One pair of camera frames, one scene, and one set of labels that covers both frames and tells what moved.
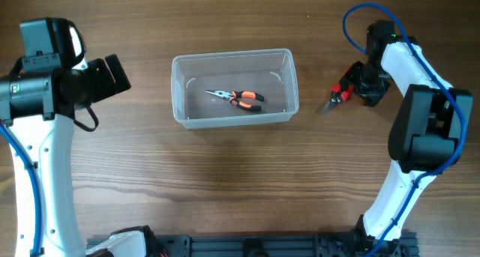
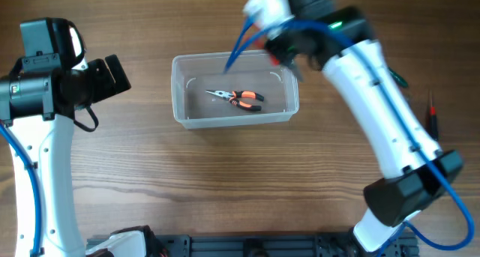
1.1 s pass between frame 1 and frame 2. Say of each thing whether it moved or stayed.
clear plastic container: stayed
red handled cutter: moved
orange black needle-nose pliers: stayed
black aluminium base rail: stayed
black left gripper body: stayed
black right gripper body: moved
